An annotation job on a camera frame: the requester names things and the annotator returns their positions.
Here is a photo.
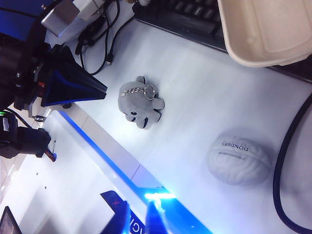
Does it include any white robot base blue strip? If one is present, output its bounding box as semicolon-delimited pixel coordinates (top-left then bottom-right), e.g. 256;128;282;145
0;109;220;234

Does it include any black mechanical keyboard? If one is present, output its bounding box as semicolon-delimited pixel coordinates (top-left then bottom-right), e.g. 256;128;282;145
133;0;312;84

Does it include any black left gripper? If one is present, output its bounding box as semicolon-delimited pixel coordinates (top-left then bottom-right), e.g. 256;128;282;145
0;31;108;118

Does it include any white oval bowl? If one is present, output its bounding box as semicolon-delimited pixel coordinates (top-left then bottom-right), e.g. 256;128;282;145
217;0;312;68

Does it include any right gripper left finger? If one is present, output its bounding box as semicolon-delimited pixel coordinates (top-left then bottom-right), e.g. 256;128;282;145
104;201;132;234

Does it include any grey fluffy octopus plush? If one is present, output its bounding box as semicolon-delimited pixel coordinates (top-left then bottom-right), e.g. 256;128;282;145
118;75;165;130

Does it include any thick black cable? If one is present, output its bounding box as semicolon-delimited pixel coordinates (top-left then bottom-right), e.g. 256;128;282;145
272;94;312;233

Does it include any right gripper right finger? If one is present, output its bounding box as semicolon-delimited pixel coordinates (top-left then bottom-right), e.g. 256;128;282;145
145;200;169;234

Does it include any white brain-shaped stress ball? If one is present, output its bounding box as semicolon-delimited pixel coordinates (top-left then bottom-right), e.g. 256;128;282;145
206;127;273;187

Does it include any grey box device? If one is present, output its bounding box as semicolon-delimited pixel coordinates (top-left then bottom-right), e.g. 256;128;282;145
40;0;108;38

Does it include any thin black usb cable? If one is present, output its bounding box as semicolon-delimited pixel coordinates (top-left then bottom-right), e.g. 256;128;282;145
74;0;123;76

